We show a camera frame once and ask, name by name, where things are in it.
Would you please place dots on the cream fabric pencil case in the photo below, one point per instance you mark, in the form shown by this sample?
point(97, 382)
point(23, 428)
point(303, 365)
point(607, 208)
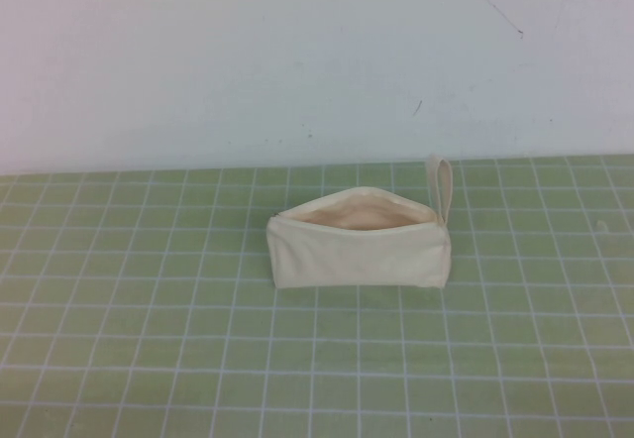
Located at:
point(347, 259)

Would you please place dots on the green grid cutting mat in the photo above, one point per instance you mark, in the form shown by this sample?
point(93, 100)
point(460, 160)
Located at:
point(148, 334)

